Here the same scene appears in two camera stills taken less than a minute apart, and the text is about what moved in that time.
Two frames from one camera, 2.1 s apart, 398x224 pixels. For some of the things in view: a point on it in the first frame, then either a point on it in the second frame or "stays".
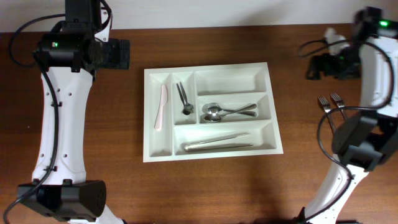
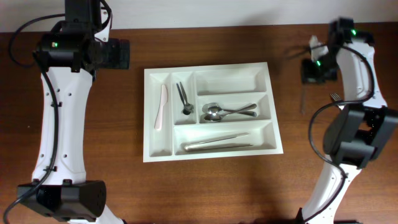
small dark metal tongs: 188,108 stays
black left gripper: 123,54 stays
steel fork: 327,108 -> 303,99
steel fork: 339,101 stays
